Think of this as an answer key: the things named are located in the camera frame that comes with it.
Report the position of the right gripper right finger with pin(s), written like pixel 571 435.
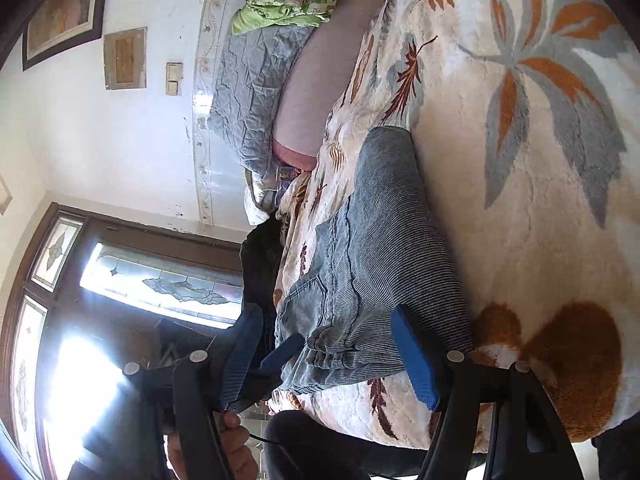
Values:
pixel 424 359

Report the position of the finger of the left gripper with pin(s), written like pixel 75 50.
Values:
pixel 272 365

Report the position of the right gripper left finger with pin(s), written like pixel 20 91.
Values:
pixel 235 350

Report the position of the grey-blue denim pants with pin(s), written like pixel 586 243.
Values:
pixel 382 249

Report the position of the person's left hand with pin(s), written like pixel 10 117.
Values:
pixel 233 439

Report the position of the black garment on armrest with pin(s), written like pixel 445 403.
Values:
pixel 261 254

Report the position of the white crumpled cloth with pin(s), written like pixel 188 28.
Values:
pixel 260 197

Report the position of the stained glass wooden window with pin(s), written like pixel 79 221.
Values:
pixel 123 333

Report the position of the grey quilted blanket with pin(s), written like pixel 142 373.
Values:
pixel 251 76

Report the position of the pink fabric sofa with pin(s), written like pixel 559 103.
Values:
pixel 318 78

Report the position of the cream leaf-print fleece blanket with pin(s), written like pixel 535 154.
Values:
pixel 525 118

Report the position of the beige wall switch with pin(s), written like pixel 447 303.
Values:
pixel 174 76

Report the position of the small brown wall frame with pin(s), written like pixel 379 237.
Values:
pixel 125 59

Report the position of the dark framed wall picture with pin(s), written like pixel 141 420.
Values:
pixel 61 25

